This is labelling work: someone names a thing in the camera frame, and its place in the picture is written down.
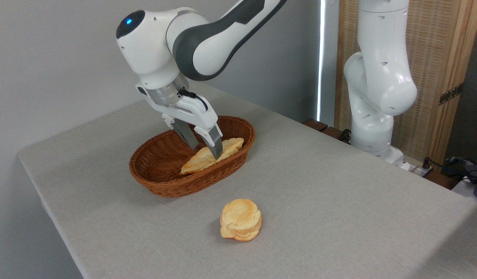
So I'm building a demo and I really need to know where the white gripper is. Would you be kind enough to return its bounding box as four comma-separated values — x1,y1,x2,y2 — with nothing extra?
160,95,223,160

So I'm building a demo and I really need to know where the dark metal screen hinge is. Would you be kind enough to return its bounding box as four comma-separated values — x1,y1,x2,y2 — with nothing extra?
439,83,464,106

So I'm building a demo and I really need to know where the brown wicker basket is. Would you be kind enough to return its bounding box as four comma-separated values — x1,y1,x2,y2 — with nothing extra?
129,115,256,198

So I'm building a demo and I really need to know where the long golden bread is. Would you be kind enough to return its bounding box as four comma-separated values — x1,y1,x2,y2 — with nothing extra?
180,138,244,175

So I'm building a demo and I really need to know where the white power strip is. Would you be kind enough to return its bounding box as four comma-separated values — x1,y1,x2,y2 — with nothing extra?
409,164,434,178

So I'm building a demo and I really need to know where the wooden woven folding screen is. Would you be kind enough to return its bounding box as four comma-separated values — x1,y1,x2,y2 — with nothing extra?
335,0,477,168

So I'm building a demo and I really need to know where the dark cable bundle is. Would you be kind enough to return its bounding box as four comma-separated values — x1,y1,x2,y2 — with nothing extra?
423,155,477,201

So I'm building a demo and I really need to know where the round golden bread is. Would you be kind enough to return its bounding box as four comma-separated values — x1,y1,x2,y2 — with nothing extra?
220,199,263,242

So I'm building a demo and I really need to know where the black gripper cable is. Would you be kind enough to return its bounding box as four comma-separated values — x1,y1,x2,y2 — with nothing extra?
178,89,209,112

